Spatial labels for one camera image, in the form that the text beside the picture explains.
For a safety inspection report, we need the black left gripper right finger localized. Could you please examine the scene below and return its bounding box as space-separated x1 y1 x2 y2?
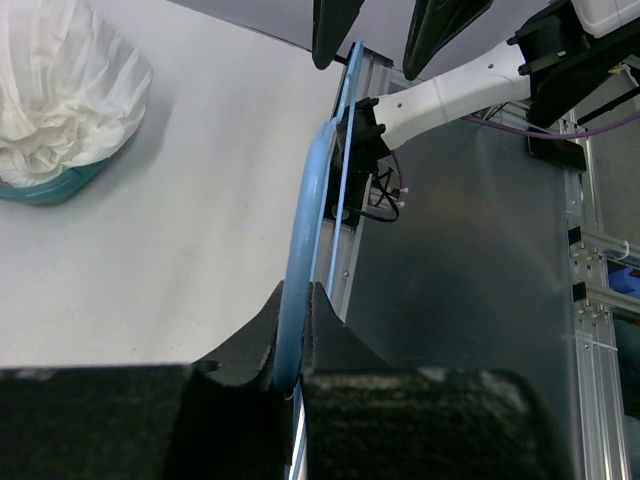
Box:
301 283 574 479

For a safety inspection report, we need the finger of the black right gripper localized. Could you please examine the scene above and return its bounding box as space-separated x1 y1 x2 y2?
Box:
312 0 365 70
402 0 493 80

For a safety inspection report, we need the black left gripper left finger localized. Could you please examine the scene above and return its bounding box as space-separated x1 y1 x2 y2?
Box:
1 289 292 479

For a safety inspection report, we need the blue wire hanger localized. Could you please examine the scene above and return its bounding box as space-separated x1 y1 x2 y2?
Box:
272 40 364 479

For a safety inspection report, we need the white ruffled skirt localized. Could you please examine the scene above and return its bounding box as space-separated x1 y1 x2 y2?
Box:
1 1 153 188

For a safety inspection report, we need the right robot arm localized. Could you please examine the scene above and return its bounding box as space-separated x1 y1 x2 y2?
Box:
312 1 639 166

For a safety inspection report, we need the teal plastic tray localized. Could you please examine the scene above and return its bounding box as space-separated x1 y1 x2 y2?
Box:
1 142 130 207

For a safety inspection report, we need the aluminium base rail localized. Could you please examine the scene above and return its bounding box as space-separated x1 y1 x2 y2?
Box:
312 42 406 320

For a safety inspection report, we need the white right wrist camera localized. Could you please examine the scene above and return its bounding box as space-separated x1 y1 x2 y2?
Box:
571 0 640 38

